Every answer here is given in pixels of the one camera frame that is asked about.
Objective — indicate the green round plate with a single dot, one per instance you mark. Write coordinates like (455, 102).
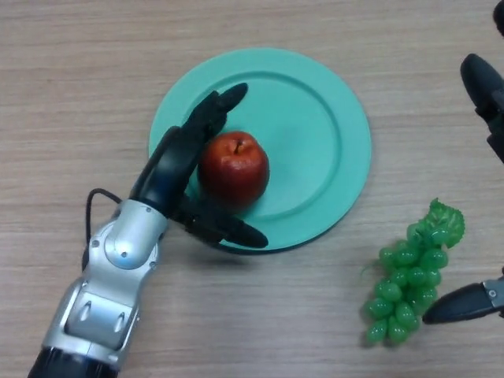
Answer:
(307, 130)

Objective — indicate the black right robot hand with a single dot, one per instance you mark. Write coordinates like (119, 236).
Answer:
(484, 90)

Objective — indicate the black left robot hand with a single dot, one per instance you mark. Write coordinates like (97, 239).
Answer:
(169, 169)

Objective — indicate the red apple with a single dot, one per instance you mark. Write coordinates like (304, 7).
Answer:
(234, 169)

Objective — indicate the green grape bunch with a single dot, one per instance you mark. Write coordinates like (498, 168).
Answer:
(409, 275)

